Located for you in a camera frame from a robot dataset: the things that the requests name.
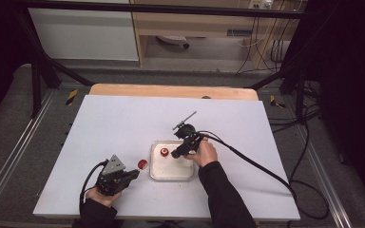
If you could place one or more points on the light wooden desk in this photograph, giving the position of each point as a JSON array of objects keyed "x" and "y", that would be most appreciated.
[{"x": 199, "y": 25}]

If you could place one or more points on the aluminium floor rail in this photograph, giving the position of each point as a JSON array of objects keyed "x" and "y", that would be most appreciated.
[
  {"x": 323, "y": 177},
  {"x": 15, "y": 148}
]

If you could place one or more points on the wooden table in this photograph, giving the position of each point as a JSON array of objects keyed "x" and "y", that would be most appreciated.
[{"x": 171, "y": 91}]

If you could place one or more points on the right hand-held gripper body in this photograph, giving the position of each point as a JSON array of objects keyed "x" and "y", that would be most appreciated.
[{"x": 188, "y": 137}]

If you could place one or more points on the white cabinet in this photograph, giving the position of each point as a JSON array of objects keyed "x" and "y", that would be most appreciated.
[{"x": 82, "y": 31}]

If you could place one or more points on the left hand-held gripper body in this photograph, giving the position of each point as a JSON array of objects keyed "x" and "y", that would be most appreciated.
[{"x": 111, "y": 177}]

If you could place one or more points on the white rectangular tray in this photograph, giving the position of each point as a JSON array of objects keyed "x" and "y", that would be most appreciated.
[{"x": 171, "y": 167}]

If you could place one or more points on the black metal frame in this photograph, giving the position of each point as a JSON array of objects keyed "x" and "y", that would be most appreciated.
[{"x": 158, "y": 9}]

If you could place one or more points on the white chair base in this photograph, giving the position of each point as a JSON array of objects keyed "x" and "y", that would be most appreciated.
[{"x": 174, "y": 40}]

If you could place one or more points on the white power strip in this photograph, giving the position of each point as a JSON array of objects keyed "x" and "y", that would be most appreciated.
[{"x": 260, "y": 3}]

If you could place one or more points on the cored red hawthorn fruit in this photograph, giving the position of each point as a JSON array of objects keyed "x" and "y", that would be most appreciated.
[
  {"x": 164, "y": 152},
  {"x": 142, "y": 164}
]

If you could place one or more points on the person's left hand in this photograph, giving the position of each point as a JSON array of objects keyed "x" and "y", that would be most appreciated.
[{"x": 103, "y": 198}]

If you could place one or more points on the person's right hand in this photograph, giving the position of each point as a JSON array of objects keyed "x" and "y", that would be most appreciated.
[{"x": 204, "y": 153}]

